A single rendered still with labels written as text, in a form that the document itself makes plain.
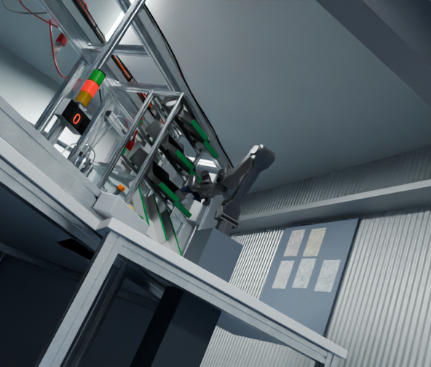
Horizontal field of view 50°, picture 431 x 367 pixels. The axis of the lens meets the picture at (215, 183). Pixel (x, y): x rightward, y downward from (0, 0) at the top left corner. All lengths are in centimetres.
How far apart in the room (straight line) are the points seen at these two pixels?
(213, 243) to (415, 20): 189
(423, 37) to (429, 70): 19
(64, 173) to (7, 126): 22
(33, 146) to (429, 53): 231
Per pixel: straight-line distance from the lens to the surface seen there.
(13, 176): 114
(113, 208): 139
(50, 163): 129
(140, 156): 205
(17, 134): 121
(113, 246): 125
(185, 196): 201
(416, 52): 288
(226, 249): 163
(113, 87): 323
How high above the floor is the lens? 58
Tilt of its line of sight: 22 degrees up
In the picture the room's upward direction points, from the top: 24 degrees clockwise
